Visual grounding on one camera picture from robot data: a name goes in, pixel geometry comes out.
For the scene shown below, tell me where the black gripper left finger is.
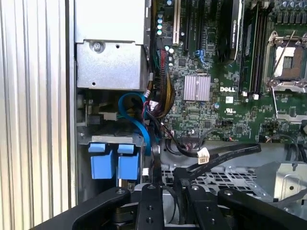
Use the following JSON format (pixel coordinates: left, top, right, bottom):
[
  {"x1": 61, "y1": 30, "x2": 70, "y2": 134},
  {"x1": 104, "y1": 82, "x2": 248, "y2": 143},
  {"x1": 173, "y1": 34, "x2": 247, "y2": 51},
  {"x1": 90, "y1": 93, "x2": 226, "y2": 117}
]
[{"x1": 30, "y1": 184, "x2": 166, "y2": 230}]

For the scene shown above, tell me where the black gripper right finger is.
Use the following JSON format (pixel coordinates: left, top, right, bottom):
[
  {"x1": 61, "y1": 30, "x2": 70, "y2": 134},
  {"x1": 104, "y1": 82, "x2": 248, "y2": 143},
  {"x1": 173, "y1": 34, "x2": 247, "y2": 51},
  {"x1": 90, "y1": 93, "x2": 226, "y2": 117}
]
[{"x1": 186, "y1": 184, "x2": 307, "y2": 230}]

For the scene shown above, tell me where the hard disk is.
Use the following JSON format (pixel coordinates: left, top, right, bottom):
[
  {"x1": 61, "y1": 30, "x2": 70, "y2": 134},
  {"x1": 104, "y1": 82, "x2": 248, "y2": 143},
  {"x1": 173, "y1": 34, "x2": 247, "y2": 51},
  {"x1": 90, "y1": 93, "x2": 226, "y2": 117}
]
[{"x1": 117, "y1": 143, "x2": 141, "y2": 190}]

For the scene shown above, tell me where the black printed disk wire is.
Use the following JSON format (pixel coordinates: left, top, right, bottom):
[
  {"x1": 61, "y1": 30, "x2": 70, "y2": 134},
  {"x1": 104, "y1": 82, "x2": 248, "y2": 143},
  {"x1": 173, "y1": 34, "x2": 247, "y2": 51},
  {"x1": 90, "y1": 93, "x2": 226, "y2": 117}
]
[{"x1": 174, "y1": 143, "x2": 262, "y2": 192}]

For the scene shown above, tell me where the blue disk carrier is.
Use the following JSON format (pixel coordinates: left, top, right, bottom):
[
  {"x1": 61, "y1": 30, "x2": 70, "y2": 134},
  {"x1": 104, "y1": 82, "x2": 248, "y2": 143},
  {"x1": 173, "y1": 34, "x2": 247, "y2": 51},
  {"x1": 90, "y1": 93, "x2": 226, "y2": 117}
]
[{"x1": 87, "y1": 141, "x2": 114, "y2": 180}]

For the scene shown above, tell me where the black RAM slot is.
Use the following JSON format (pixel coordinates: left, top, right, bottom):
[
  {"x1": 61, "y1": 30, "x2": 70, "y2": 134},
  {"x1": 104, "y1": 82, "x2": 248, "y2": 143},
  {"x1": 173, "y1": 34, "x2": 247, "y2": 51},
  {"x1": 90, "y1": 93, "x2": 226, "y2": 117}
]
[
  {"x1": 258, "y1": 7, "x2": 267, "y2": 95},
  {"x1": 247, "y1": 14, "x2": 256, "y2": 95},
  {"x1": 239, "y1": 21, "x2": 250, "y2": 97},
  {"x1": 250, "y1": 9, "x2": 262, "y2": 100}
]

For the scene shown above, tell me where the black expansion slot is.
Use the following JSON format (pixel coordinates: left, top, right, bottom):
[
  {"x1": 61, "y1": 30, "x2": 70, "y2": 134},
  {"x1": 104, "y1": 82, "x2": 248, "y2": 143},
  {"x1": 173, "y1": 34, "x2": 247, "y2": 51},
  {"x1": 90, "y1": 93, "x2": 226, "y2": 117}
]
[
  {"x1": 194, "y1": 0, "x2": 204, "y2": 52},
  {"x1": 182, "y1": 0, "x2": 192, "y2": 52}
]

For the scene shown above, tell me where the white expansion slot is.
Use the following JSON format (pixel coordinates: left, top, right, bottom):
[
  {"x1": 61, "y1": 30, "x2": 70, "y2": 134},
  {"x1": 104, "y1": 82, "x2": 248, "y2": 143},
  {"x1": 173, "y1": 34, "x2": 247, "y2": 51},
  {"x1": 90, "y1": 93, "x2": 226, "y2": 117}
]
[{"x1": 172, "y1": 0, "x2": 181, "y2": 46}]

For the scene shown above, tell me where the perforated metal cage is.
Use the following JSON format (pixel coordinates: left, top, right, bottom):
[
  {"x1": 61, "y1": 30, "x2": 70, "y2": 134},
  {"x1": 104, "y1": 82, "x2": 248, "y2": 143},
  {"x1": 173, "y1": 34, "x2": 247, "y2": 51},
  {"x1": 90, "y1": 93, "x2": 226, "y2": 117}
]
[{"x1": 159, "y1": 143, "x2": 274, "y2": 204}]

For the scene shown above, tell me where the white labelled connector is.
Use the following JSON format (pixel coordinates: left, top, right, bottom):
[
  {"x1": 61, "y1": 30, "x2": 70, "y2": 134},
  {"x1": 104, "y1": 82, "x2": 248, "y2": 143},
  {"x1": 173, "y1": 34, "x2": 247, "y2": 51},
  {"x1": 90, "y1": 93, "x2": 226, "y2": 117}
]
[{"x1": 196, "y1": 147, "x2": 210, "y2": 165}]

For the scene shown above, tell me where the green motherboard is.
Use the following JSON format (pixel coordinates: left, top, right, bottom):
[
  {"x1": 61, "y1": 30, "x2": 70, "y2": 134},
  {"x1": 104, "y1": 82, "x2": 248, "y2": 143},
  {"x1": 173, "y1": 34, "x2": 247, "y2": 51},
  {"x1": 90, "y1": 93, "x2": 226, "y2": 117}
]
[{"x1": 150, "y1": 0, "x2": 307, "y2": 146}]

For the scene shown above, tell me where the black open PC case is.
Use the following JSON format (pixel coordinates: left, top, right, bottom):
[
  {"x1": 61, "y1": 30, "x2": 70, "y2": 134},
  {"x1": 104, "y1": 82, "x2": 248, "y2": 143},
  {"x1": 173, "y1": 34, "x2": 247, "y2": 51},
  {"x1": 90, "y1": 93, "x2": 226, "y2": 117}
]
[{"x1": 65, "y1": 0, "x2": 307, "y2": 230}]

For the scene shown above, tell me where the silver ribbed heat sink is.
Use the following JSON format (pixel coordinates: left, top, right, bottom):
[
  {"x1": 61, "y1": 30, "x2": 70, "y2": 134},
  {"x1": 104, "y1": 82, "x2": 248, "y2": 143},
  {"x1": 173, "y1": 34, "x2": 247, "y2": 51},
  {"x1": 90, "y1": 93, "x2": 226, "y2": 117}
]
[{"x1": 183, "y1": 74, "x2": 212, "y2": 102}]

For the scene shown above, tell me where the metal socket cover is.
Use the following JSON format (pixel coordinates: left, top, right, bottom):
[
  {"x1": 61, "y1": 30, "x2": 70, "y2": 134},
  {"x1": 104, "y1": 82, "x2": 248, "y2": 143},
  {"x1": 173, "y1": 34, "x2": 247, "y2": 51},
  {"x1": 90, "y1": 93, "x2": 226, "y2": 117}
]
[{"x1": 272, "y1": 81, "x2": 307, "y2": 125}]

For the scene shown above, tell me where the silver power supply unit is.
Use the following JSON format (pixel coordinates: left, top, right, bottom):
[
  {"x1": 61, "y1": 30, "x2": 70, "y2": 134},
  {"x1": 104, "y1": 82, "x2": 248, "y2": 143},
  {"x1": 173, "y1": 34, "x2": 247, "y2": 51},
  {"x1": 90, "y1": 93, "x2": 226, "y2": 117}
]
[{"x1": 73, "y1": 0, "x2": 152, "y2": 91}]

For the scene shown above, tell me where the CPU socket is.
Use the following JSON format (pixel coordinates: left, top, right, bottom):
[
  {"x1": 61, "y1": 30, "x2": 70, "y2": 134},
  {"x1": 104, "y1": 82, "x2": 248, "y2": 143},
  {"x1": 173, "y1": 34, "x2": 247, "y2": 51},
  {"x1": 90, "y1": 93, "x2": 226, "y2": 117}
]
[{"x1": 263, "y1": 30, "x2": 307, "y2": 94}]

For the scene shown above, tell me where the black graphics card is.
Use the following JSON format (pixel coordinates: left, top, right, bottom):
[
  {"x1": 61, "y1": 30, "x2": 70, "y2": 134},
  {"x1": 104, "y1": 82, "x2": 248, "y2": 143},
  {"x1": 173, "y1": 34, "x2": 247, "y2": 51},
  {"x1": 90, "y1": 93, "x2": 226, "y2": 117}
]
[{"x1": 215, "y1": 0, "x2": 245, "y2": 66}]

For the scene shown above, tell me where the blue flat wire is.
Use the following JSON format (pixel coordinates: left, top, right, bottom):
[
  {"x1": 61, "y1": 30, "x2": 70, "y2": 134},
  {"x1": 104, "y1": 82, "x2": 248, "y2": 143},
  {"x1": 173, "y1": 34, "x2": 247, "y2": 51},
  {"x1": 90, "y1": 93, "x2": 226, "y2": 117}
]
[{"x1": 118, "y1": 92, "x2": 152, "y2": 157}]

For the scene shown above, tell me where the silver metal bracket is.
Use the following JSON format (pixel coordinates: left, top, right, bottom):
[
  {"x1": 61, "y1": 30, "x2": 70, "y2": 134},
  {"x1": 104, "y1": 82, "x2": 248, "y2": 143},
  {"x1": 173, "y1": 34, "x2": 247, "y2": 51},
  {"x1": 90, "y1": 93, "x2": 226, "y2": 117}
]
[{"x1": 254, "y1": 161, "x2": 307, "y2": 213}]

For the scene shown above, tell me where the multicoloured power wire bundle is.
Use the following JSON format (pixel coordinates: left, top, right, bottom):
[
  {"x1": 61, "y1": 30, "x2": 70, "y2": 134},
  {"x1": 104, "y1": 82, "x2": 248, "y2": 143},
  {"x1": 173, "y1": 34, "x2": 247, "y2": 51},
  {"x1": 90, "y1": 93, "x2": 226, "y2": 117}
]
[{"x1": 143, "y1": 46, "x2": 177, "y2": 120}]

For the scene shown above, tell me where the thin wire locking lever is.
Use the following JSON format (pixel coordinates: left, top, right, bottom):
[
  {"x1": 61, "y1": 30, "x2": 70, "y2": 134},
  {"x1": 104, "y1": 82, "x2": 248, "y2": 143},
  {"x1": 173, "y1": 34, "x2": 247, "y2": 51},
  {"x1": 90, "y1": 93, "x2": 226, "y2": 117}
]
[{"x1": 272, "y1": 30, "x2": 296, "y2": 79}]

